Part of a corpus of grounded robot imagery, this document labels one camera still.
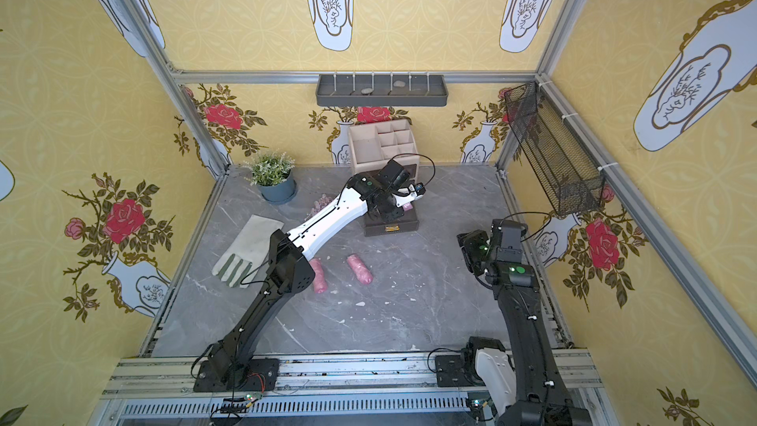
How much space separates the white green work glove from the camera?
0.92 meters

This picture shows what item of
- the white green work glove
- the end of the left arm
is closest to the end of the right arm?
the end of the left arm

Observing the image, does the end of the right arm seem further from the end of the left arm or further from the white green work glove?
the white green work glove
